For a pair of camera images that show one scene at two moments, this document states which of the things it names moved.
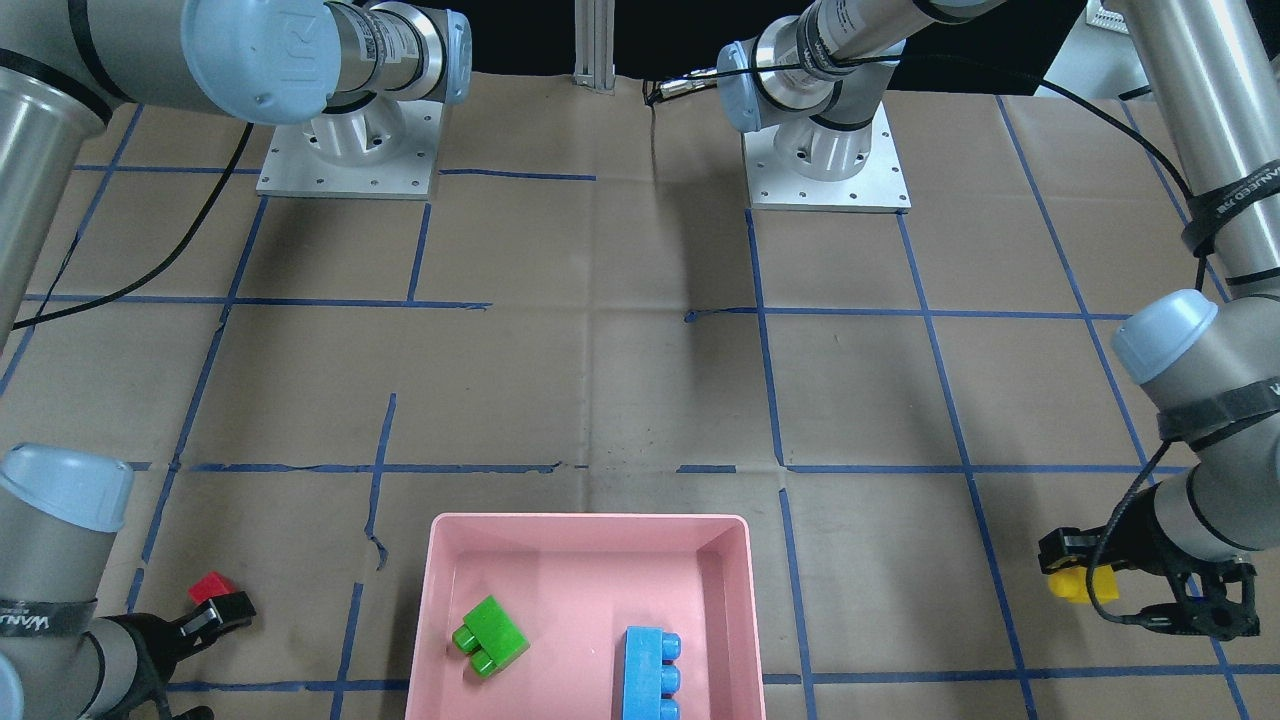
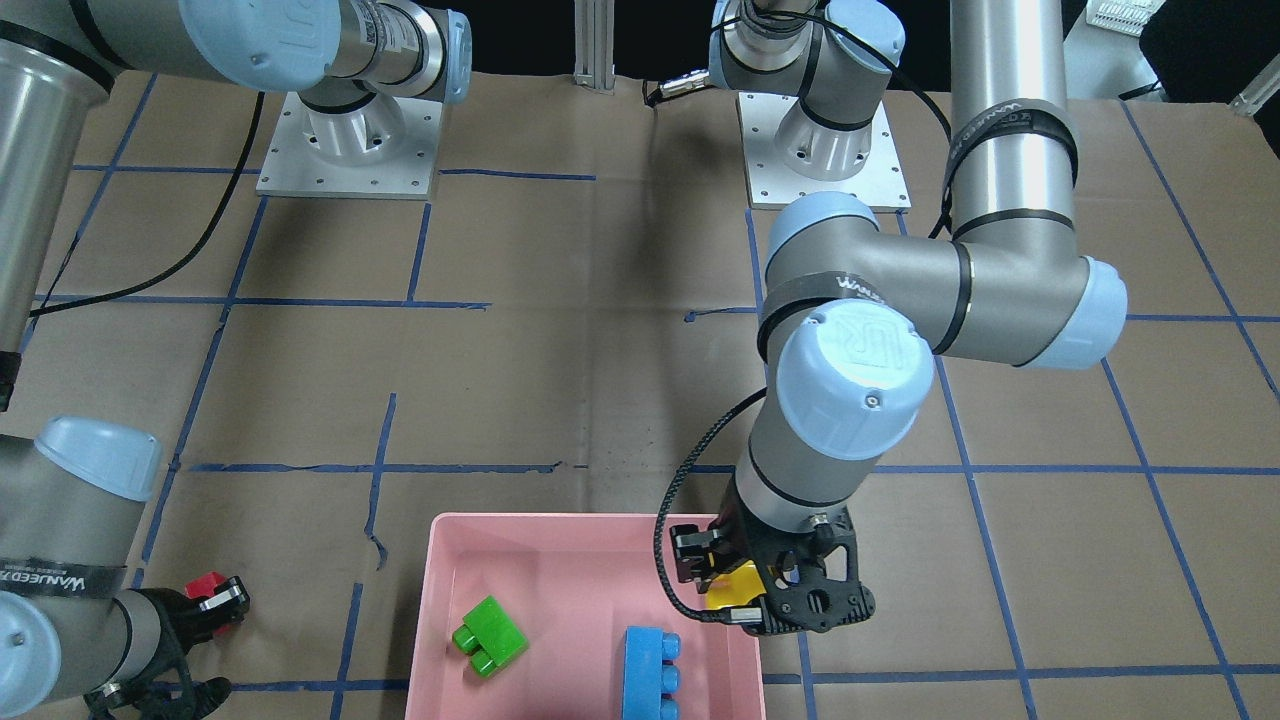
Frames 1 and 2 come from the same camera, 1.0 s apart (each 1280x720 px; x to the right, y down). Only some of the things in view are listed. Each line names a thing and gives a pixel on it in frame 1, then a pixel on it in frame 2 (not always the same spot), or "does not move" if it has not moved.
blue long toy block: x=651 y=678 does not move
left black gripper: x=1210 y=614 → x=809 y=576
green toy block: x=491 y=636 does not move
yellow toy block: x=1071 y=584 → x=737 y=588
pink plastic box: x=572 y=584 does not move
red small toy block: x=210 y=585 does not move
